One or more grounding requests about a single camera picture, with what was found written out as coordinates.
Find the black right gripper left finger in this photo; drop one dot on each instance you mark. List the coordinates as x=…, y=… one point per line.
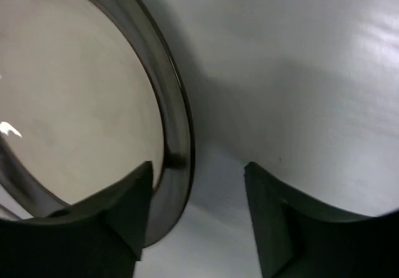
x=101, y=236

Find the grey rimmed beige plate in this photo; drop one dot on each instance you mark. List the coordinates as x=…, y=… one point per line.
x=89, y=91

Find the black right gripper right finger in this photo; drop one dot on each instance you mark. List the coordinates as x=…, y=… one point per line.
x=297, y=235

